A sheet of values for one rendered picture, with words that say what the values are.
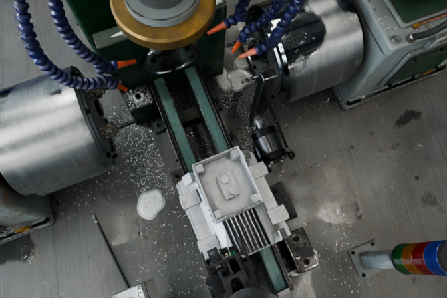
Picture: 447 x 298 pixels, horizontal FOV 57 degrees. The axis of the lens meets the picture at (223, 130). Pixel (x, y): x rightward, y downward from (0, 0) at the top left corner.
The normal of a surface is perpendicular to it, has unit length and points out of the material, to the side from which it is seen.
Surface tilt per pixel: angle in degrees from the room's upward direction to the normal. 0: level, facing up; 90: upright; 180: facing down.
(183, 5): 0
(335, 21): 13
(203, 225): 0
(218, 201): 0
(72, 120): 21
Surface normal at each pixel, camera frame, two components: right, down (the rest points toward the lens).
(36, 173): 0.32, 0.54
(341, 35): 0.20, 0.15
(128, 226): 0.03, -0.31
